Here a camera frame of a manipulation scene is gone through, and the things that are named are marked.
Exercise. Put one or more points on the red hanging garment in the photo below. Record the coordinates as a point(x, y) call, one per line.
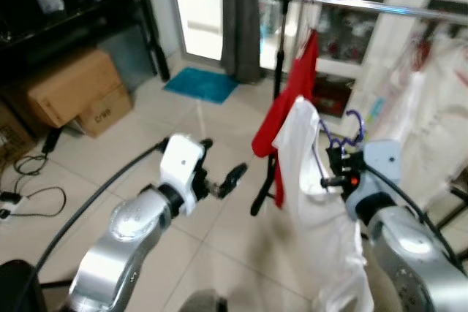
point(300, 82)

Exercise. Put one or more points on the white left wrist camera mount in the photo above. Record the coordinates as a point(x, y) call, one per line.
point(181, 162)

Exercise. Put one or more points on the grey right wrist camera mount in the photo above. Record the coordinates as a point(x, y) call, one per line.
point(380, 162)

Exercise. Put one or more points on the off-white shirt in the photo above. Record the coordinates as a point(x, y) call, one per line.
point(307, 202)

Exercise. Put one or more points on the small printed cardboard box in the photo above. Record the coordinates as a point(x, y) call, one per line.
point(106, 116)

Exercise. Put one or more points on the grey curtain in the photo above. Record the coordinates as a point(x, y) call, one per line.
point(241, 27)

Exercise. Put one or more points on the black shelf table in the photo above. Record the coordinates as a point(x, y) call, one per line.
point(80, 23)

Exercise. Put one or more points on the purple plastic clothes hanger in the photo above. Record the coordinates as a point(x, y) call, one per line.
point(361, 129)

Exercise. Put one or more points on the black and chrome clothes rack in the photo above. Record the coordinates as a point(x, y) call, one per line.
point(380, 6)

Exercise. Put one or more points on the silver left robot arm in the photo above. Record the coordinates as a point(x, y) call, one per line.
point(121, 228)

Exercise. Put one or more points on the cream hanging garment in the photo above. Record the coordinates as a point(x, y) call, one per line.
point(439, 122)

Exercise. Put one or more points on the large plain cardboard box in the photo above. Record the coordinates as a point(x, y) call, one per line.
point(73, 85)

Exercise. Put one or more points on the white framed glass door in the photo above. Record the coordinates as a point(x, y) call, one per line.
point(197, 5)

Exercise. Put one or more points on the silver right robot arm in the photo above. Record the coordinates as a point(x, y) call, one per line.
point(409, 250)

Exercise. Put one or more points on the black power adapter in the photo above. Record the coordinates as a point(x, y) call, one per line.
point(52, 142)

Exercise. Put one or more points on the blue floor mat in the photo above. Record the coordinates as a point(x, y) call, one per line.
point(201, 85)

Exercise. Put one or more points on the white power strip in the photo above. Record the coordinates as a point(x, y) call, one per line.
point(9, 204)

